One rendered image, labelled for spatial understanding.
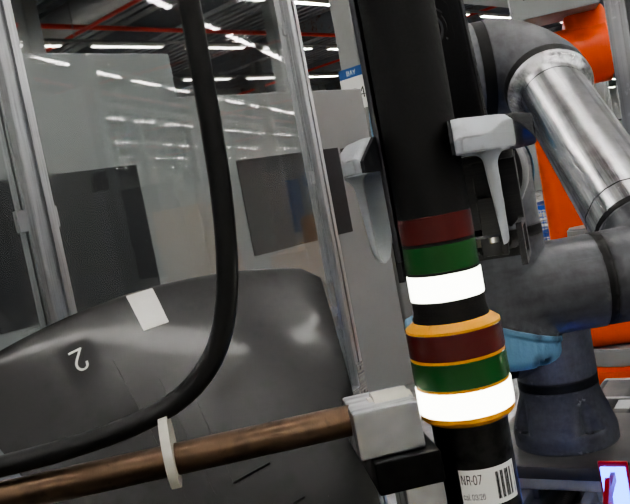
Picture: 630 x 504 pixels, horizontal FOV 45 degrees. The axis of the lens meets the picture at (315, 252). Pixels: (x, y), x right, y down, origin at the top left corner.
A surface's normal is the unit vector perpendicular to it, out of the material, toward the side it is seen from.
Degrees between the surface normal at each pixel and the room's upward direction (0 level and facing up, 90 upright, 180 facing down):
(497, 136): 90
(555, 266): 59
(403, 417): 90
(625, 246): 47
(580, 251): 43
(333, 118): 90
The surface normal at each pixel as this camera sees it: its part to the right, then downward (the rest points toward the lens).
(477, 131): 0.29, -0.78
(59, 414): 0.00, -0.62
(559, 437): -0.45, -0.15
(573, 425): -0.15, -0.21
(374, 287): 0.72, -0.08
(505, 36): -0.22, -0.41
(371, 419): 0.12, 0.05
